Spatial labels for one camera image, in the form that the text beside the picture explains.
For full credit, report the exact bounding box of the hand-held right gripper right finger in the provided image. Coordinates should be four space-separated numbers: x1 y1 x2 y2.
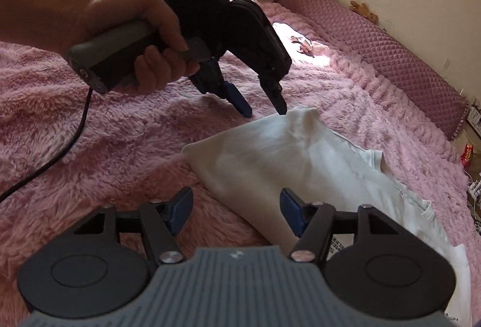
280 187 405 264

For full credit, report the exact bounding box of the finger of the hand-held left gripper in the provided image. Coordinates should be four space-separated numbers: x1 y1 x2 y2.
259 73 288 115
190 66 252 118

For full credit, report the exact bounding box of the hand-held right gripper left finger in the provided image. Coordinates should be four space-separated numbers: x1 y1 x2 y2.
74 187 194 264

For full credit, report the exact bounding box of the white sweatshirt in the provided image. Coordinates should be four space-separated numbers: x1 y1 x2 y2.
181 107 473 327

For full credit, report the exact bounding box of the person's left forearm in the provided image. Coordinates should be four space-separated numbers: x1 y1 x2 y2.
0 0 93 51

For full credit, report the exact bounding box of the person's left hand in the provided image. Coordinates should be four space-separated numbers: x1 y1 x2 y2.
81 0 201 94

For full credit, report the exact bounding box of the small pink garment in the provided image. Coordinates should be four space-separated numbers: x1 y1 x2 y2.
289 34 315 58

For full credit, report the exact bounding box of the pink fluffy blanket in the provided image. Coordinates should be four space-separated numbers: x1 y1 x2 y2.
0 0 481 327

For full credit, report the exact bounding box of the brown teddy bear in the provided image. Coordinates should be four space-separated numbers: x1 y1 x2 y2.
349 1 378 25

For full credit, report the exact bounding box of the purple quilted headboard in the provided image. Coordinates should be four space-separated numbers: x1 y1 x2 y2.
274 0 469 142

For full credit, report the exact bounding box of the red snack bag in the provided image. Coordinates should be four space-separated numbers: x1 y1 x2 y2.
461 144 477 167

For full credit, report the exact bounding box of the black cable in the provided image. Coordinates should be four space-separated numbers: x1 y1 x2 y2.
0 84 94 200

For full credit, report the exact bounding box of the wall socket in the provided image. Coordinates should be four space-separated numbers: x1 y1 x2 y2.
466 105 481 130

